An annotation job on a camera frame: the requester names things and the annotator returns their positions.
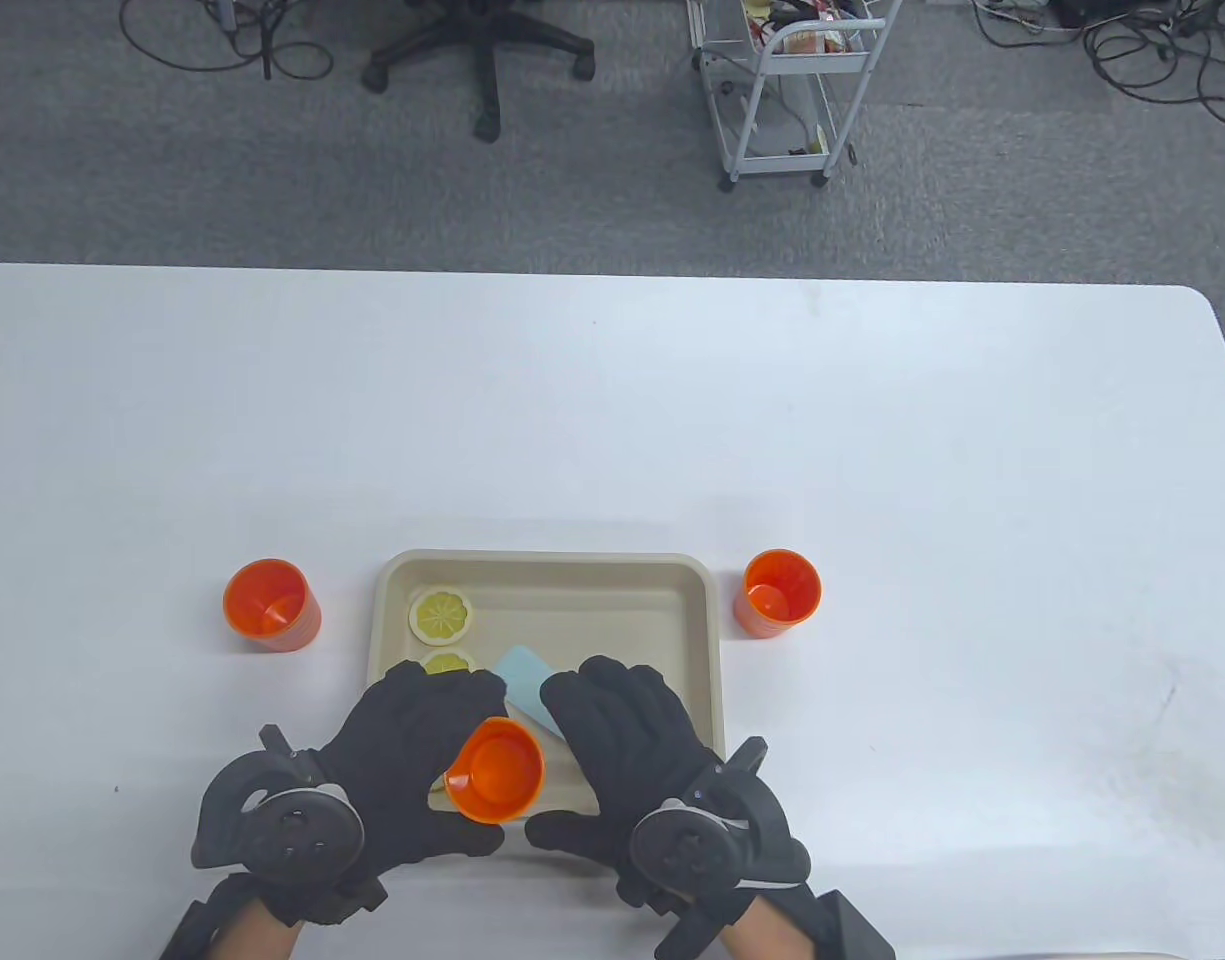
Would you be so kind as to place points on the person's left hand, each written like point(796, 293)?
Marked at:
point(402, 750)

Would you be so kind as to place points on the person's right hand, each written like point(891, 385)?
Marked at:
point(632, 740)

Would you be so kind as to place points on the orange plastic cup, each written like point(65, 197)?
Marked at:
point(270, 603)
point(497, 770)
point(777, 592)

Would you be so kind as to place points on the yellow lemon slice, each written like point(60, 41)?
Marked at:
point(447, 662)
point(440, 617)

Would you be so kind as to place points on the beige food tray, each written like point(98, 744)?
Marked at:
point(592, 625)

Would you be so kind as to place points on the light blue dessert spatula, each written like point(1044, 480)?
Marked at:
point(524, 680)

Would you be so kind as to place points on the person's right forearm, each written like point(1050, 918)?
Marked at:
point(772, 935)

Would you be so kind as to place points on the person's left forearm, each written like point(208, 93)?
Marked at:
point(252, 940)

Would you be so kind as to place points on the black right hand controller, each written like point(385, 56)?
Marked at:
point(687, 850)

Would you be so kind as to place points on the black hand controller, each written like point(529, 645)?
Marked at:
point(292, 840)
point(687, 850)

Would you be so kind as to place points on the black left hand controller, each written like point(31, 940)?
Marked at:
point(292, 840)

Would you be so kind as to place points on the black office chair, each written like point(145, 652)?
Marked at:
point(487, 60)

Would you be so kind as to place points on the white wheeled cart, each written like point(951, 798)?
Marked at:
point(822, 65)

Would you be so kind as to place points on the black stand pole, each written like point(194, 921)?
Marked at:
point(267, 40)

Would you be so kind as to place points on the snack packet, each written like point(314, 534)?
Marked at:
point(817, 40)

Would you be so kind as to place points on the white power strip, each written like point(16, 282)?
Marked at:
point(1012, 5)

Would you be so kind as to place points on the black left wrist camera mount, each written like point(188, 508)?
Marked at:
point(187, 930)

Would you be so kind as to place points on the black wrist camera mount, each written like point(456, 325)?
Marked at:
point(187, 930)
point(852, 930)

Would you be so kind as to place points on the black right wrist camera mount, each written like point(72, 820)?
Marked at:
point(852, 930)

